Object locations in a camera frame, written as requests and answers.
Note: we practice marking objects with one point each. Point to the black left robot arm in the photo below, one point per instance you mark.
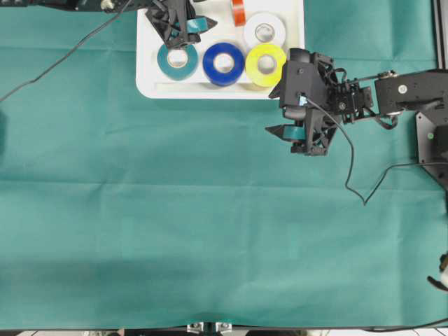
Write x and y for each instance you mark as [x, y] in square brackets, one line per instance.
[109, 7]

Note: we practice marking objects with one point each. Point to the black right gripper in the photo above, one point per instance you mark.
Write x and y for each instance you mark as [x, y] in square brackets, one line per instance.
[348, 102]

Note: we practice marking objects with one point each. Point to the red tape roll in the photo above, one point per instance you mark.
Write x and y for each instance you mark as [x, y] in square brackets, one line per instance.
[238, 12]

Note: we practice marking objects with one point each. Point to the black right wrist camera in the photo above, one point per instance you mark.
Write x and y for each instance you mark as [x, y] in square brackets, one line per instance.
[303, 78]

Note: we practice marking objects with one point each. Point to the blue tape roll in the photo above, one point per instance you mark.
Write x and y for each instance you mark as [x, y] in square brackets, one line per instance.
[223, 64]

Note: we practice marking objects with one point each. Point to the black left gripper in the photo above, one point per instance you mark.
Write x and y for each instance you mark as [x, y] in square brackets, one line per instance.
[176, 23]

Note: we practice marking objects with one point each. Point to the white plastic tray case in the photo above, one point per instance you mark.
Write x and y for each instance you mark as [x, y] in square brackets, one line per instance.
[152, 83]

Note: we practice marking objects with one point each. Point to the green tape roll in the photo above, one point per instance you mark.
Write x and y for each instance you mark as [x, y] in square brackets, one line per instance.
[178, 64]

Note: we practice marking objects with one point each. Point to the green table cloth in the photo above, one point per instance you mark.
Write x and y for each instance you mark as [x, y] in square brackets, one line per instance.
[123, 211]

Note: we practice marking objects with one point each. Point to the dark object at right edge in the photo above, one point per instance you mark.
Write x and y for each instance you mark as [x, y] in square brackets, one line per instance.
[441, 283]

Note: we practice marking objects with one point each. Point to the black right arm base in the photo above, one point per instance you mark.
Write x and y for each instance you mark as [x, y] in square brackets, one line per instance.
[431, 134]

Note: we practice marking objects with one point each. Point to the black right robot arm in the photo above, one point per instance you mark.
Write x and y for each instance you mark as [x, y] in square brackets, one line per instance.
[393, 93]

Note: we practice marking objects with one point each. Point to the metal table clamp brackets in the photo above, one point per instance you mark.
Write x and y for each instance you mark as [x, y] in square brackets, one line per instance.
[209, 328]

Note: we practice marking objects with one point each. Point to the white tape roll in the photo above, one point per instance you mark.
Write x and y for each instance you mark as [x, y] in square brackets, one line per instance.
[264, 28]

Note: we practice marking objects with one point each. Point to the yellow tape roll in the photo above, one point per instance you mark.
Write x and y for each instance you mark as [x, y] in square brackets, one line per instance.
[264, 65]

